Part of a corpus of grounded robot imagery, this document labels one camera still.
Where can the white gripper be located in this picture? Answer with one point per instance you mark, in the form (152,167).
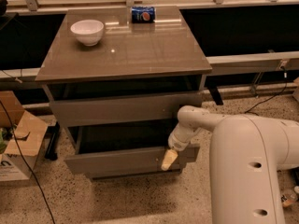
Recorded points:
(175,142)

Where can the grey drawer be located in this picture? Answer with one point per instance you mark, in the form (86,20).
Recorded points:
(129,148)
(122,109)
(130,175)

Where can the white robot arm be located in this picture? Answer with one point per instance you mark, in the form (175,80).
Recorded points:
(246,151)

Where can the grey top drawer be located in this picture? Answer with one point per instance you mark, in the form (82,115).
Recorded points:
(122,109)

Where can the grey drawer cabinet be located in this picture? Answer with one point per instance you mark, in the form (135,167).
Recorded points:
(130,59)

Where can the grey bottom drawer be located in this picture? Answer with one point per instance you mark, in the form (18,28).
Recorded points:
(130,175)

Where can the black stand leg left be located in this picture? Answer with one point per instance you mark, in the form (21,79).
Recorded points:
(52,134)

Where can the black stand leg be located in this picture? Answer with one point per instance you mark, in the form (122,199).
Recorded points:
(52,134)
(295,175)

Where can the black stand leg right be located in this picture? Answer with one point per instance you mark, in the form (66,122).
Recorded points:
(295,175)

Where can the clear plastic drink bottle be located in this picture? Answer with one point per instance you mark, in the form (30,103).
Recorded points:
(290,196)

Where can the metal window railing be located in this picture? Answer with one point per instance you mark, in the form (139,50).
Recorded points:
(251,36)

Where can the blue Pepsi can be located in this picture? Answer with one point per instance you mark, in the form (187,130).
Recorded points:
(143,14)

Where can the brown cardboard box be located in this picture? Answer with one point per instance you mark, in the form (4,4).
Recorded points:
(18,158)

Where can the white ceramic bowl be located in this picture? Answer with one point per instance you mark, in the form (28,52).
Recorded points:
(88,32)

